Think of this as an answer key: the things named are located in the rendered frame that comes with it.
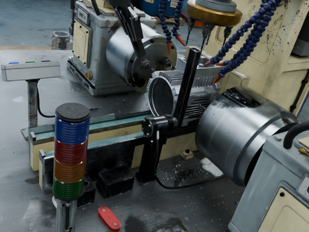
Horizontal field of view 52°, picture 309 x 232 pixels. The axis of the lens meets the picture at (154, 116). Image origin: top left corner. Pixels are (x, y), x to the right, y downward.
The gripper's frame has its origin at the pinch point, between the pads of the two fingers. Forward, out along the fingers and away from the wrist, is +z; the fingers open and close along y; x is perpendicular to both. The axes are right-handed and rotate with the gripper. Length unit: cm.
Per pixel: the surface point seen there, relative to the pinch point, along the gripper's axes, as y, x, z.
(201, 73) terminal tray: -11.1, -13.9, 14.7
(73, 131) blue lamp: -39, 31, -19
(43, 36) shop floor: 345, -7, 141
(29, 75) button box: 14.1, 32.6, -2.9
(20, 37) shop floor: 339, 20, 125
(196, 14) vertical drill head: -7.9, -18.1, -4.2
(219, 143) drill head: -37.1, 1.6, 14.6
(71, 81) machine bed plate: 54, 18, 34
